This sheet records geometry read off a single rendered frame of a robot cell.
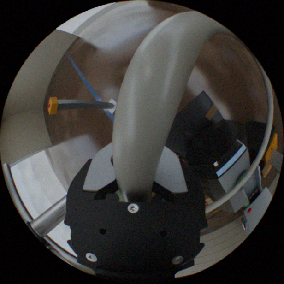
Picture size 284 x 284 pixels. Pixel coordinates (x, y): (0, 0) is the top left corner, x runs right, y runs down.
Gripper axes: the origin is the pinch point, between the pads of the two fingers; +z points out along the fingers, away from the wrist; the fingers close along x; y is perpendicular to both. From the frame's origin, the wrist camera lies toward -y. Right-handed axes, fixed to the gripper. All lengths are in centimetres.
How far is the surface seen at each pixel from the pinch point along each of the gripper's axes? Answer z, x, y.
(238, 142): 21, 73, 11
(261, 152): -6.1, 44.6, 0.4
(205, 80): 107, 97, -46
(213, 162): 25, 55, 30
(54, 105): 47, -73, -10
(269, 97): -5.7, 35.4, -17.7
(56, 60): 313, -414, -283
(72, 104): 68, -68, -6
